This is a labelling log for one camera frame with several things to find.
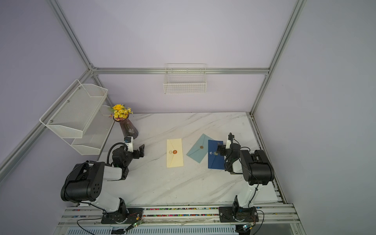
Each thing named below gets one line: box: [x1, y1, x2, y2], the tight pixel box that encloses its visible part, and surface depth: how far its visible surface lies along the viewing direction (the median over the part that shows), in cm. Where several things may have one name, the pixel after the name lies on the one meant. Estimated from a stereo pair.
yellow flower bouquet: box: [108, 103, 134, 121], surface depth 90 cm
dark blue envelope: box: [208, 139, 225, 170], surface depth 97 cm
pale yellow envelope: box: [166, 138, 185, 168], surface depth 100 cm
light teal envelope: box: [186, 133, 214, 164], surface depth 101 cm
